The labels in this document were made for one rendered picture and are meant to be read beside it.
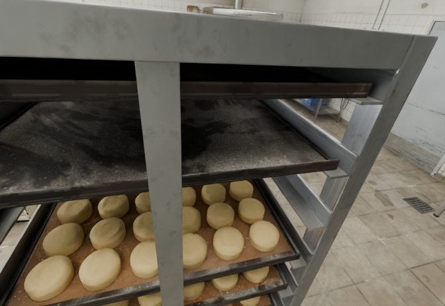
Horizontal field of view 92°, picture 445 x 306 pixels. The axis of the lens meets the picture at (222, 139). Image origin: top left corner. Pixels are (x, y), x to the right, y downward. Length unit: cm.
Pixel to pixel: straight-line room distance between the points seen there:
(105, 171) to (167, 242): 10
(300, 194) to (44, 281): 37
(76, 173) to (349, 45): 27
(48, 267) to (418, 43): 48
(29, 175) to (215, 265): 26
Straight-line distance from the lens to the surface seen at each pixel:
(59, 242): 43
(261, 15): 533
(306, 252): 41
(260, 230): 40
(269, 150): 29
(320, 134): 32
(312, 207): 36
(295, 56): 18
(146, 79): 17
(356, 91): 25
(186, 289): 44
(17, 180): 28
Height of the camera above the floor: 182
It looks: 29 degrees down
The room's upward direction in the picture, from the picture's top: 5 degrees clockwise
